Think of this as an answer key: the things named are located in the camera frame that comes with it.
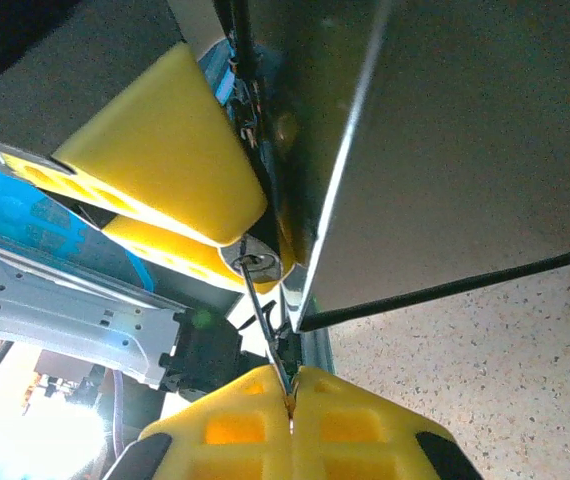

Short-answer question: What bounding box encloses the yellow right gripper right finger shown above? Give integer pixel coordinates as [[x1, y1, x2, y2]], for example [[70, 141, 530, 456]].
[[289, 364, 486, 480]]

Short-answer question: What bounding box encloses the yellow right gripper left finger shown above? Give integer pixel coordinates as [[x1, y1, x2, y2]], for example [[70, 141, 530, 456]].
[[102, 363, 294, 480]]

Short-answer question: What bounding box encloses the black device block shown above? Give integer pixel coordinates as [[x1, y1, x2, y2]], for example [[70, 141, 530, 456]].
[[158, 308, 244, 404]]

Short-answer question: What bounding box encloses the blue printed panel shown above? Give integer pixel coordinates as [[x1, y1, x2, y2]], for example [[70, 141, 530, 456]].
[[0, 149, 157, 292]]

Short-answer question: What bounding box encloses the black box with painting lid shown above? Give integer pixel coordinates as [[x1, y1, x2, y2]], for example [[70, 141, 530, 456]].
[[0, 0, 570, 334]]

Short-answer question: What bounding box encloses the white metal frame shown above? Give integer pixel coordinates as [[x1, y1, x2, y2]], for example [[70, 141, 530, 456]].
[[0, 249, 187, 392]]

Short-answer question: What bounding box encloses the black cable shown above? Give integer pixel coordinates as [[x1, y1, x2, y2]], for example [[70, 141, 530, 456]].
[[298, 238, 570, 333]]

